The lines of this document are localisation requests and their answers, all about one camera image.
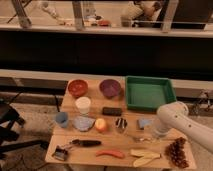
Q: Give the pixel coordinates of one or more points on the black rectangular block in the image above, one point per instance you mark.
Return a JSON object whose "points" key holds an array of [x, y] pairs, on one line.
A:
{"points": [[111, 111]]}

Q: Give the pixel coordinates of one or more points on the small metal tin cup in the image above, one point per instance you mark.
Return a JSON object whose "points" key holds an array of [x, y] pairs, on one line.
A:
{"points": [[121, 124]]}

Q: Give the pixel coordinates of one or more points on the silver metal fork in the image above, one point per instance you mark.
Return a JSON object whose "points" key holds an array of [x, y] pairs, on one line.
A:
{"points": [[139, 139]]}

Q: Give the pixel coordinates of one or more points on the blue sponge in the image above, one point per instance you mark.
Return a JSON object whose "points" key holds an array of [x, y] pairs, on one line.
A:
{"points": [[143, 122]]}

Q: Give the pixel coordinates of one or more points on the green plastic tray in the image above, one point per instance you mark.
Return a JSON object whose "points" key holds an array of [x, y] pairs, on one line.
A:
{"points": [[148, 93]]}

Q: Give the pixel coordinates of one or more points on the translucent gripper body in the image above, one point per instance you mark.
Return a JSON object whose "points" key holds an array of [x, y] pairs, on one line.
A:
{"points": [[158, 129]]}

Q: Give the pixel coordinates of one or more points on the wooden table board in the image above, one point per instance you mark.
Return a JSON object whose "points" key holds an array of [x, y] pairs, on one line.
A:
{"points": [[111, 139]]}

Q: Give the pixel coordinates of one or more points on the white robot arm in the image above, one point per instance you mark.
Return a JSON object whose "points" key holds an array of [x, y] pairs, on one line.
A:
{"points": [[175, 115]]}

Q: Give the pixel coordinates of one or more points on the orange-red bowl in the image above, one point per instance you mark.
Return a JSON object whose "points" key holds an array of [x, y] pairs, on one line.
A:
{"points": [[77, 88]]}

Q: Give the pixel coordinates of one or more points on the black office chair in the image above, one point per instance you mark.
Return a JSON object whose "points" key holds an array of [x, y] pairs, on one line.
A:
{"points": [[8, 117]]}

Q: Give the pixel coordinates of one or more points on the purple bowl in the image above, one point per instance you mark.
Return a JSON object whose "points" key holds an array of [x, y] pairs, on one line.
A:
{"points": [[110, 88]]}

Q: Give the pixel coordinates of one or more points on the blue plastic cup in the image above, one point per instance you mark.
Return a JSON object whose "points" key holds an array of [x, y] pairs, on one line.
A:
{"points": [[62, 119]]}

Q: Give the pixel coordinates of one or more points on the bunch of red grapes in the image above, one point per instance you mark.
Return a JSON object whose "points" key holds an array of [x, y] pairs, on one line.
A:
{"points": [[175, 152]]}

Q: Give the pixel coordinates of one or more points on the yellow banana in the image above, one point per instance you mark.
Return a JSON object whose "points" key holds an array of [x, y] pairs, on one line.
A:
{"points": [[143, 156]]}

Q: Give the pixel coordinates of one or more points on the white paper cup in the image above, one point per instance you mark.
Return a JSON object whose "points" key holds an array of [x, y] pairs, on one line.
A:
{"points": [[83, 105]]}

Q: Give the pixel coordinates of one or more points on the small metal binder clip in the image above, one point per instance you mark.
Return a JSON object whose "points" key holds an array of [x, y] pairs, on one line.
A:
{"points": [[61, 153]]}

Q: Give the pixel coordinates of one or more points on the red chili pepper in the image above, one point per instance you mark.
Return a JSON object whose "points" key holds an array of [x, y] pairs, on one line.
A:
{"points": [[114, 153]]}

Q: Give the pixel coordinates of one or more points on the grey-blue crumpled cloth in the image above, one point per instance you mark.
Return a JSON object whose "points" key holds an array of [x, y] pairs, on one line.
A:
{"points": [[82, 123]]}

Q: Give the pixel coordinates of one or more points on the red-yellow apple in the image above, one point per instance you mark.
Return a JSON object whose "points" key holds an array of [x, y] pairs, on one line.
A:
{"points": [[100, 125]]}

